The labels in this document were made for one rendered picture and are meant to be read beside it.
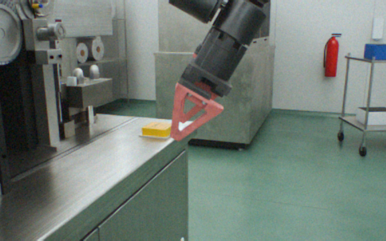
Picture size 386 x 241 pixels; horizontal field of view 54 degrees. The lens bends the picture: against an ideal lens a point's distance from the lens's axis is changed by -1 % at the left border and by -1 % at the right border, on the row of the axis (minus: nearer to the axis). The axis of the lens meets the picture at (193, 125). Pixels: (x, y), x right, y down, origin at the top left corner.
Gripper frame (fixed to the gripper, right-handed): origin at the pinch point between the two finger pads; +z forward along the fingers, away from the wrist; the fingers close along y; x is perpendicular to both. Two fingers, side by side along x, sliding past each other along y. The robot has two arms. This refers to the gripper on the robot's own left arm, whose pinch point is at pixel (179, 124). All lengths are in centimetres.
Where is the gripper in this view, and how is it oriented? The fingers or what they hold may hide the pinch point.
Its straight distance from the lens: 56.6
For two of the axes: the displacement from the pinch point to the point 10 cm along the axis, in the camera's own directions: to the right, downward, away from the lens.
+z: -4.9, 8.4, 2.4
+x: 8.7, 4.9, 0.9
